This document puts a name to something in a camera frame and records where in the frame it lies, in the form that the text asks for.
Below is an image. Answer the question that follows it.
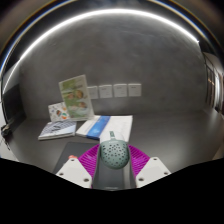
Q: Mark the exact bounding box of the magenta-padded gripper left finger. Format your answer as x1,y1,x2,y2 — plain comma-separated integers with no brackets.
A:
54,143,102,189

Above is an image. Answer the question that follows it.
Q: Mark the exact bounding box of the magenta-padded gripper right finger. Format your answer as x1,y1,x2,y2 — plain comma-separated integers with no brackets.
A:
127,143,173,188

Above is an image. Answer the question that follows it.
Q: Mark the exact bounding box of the white and green perforated mouse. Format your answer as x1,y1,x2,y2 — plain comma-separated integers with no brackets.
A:
99,131,130,170

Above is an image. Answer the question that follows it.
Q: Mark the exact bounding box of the dark grey mouse pad with heart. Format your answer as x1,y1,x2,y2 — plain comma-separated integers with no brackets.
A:
52,141,101,175

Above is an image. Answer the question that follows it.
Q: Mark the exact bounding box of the thin grey striped booklet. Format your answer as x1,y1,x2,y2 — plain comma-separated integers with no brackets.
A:
37,120,78,141

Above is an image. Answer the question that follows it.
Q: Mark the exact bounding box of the thick white book, blue stripe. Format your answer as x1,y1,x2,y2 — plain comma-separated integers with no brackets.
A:
75,114,134,143

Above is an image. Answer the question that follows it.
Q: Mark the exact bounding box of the small white colourful printed card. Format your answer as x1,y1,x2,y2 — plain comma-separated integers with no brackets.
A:
47,101,71,123

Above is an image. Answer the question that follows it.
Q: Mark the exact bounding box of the green menu sign in stand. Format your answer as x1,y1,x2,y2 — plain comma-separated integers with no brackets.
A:
58,74,95,122

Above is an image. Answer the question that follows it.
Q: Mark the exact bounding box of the white wall socket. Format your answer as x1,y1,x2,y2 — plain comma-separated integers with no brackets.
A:
87,85,100,100
127,83,142,98
98,84,114,99
113,83,128,98

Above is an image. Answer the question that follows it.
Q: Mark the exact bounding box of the glass door with dark frame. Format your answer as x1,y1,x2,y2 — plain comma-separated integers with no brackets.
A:
203,53,224,116

